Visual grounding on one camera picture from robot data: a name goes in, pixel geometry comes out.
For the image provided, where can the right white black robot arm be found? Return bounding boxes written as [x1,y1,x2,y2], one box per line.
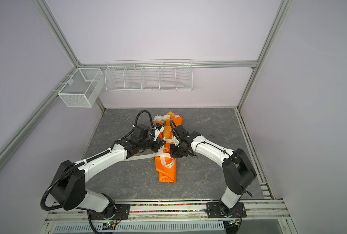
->
[170,125,256,217]

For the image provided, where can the white slotted cable duct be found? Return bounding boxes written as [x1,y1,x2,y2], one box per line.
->
[52,220,226,234]

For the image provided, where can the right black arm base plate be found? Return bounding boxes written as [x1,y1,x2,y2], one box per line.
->
[206,201,247,218]

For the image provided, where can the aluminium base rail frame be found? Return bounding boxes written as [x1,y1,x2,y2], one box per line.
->
[40,200,297,234]

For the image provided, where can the white wire shelf basket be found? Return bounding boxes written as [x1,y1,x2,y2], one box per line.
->
[104,59,194,91]

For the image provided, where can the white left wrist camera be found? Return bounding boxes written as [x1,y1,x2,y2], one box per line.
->
[154,123,164,141]

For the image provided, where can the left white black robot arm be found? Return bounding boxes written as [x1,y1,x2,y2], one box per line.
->
[40,119,166,219]

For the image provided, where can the orange wrapping paper sheet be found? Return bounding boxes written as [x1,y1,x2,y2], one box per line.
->
[153,112,183,183]

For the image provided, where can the white mesh box basket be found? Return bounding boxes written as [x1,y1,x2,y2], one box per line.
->
[58,68,105,108]

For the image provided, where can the white fake rose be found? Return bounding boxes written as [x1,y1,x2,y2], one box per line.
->
[153,115,163,122]

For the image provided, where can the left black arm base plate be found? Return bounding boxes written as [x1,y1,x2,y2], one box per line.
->
[90,203,131,220]

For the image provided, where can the white printed ribbon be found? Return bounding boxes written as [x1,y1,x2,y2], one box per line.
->
[123,146,174,169]

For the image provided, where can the cream fake rose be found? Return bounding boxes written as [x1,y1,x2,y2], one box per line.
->
[162,115,171,122]

